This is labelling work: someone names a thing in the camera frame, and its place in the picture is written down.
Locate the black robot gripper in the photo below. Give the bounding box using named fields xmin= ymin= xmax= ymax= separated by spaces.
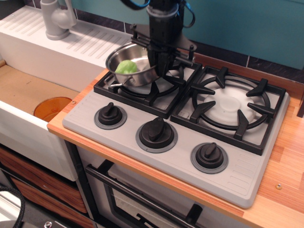
xmin=131 ymin=9 xmax=196 ymax=76

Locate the stainless steel pot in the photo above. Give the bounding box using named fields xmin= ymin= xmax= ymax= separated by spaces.
xmin=105 ymin=43 xmax=159 ymax=87

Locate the green toy cauliflower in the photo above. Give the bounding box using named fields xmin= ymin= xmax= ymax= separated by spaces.
xmin=115 ymin=60 xmax=137 ymax=74

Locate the black blue robot arm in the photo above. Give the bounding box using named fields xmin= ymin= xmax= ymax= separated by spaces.
xmin=122 ymin=0 xmax=197 ymax=76

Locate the black left stove knob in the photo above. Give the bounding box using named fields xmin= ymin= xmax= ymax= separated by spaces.
xmin=94 ymin=102 xmax=127 ymax=130

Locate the black stove knob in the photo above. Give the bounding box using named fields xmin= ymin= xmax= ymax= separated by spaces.
xmin=190 ymin=142 xmax=228 ymax=174
xmin=94 ymin=102 xmax=127 ymax=130
xmin=135 ymin=117 xmax=178 ymax=153

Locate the black middle stove knob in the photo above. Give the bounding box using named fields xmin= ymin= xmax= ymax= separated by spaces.
xmin=135 ymin=117 xmax=178 ymax=153

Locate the black right stove knob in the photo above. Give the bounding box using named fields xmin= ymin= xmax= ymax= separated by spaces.
xmin=190 ymin=142 xmax=228 ymax=174

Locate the grey toy stove top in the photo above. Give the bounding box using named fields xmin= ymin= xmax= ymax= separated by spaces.
xmin=62 ymin=62 xmax=291 ymax=209

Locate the black left burner grate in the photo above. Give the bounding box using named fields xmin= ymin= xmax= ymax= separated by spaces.
xmin=94 ymin=60 xmax=203 ymax=119

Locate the black burner grate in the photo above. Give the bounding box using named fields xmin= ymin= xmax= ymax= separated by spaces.
xmin=94 ymin=60 xmax=203 ymax=119
xmin=171 ymin=66 xmax=290 ymax=155

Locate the black right burner grate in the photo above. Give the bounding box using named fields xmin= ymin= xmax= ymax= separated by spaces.
xmin=171 ymin=66 xmax=290 ymax=155

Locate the grey toy faucet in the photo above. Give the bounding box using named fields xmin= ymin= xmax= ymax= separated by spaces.
xmin=40 ymin=0 xmax=77 ymax=40

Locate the white toy sink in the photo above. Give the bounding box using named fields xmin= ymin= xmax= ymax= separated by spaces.
xmin=0 ymin=6 xmax=131 ymax=181

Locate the orange sink drain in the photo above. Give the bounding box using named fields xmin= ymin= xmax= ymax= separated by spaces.
xmin=34 ymin=97 xmax=72 ymax=122

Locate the upper wood drawer front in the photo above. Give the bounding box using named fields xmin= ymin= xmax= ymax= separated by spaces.
xmin=0 ymin=145 xmax=86 ymax=213

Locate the wood drawer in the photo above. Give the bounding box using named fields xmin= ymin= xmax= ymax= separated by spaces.
xmin=11 ymin=177 xmax=95 ymax=228
xmin=0 ymin=145 xmax=86 ymax=213

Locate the brass countertop screw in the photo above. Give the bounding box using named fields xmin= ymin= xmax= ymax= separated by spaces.
xmin=275 ymin=183 xmax=282 ymax=190

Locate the lower wood drawer front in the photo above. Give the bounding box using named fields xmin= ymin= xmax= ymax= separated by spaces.
xmin=11 ymin=177 xmax=95 ymax=228

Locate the teal left wall cabinet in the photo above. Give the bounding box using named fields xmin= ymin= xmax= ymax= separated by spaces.
xmin=72 ymin=0 xmax=149 ymax=31

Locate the teal wall cabinet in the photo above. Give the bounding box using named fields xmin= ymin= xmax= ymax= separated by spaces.
xmin=72 ymin=0 xmax=149 ymax=31
xmin=183 ymin=0 xmax=304 ymax=69

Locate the teal right wall cabinet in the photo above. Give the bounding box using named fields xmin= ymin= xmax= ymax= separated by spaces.
xmin=183 ymin=0 xmax=304 ymax=69

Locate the oven door with handle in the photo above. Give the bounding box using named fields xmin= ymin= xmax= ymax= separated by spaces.
xmin=85 ymin=160 xmax=241 ymax=228

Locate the black braided cable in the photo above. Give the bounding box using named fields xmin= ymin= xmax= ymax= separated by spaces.
xmin=0 ymin=185 xmax=26 ymax=226

